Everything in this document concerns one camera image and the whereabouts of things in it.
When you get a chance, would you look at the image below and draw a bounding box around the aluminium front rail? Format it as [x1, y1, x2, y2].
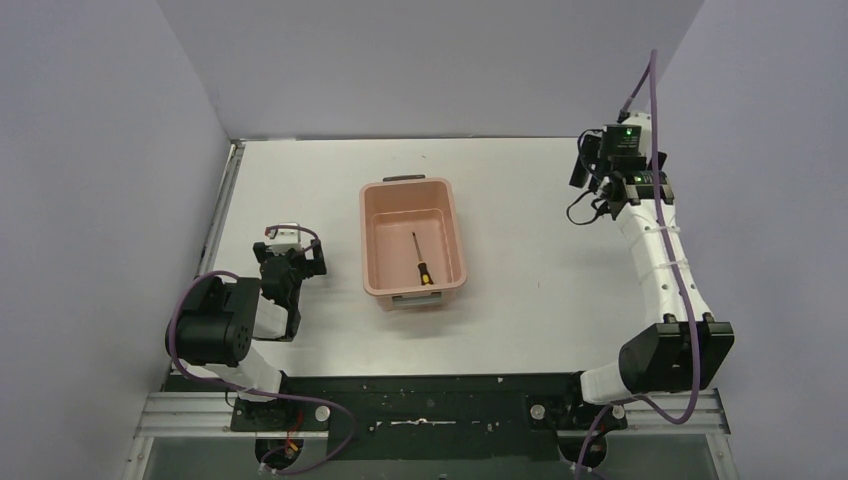
[124, 392, 739, 479]

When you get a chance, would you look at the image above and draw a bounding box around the aluminium left side rail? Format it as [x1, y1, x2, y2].
[195, 140, 245, 276]

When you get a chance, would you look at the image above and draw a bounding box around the pink plastic bin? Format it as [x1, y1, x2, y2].
[359, 175, 467, 311]

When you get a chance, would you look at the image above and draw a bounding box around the aluminium rail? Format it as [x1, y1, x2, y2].
[195, 140, 245, 276]
[124, 392, 739, 479]

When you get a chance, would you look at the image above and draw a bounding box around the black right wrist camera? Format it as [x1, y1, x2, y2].
[599, 124, 642, 158]

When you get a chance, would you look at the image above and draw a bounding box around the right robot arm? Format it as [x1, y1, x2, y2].
[570, 124, 735, 405]

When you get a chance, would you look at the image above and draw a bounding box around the yellow black screwdriver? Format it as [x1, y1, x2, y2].
[412, 232, 434, 286]

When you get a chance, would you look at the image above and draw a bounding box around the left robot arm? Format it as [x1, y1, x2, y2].
[165, 239, 327, 430]

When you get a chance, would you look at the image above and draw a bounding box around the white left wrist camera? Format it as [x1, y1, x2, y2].
[265, 223, 304, 255]

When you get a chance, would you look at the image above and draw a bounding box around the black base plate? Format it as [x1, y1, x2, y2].
[163, 373, 641, 473]

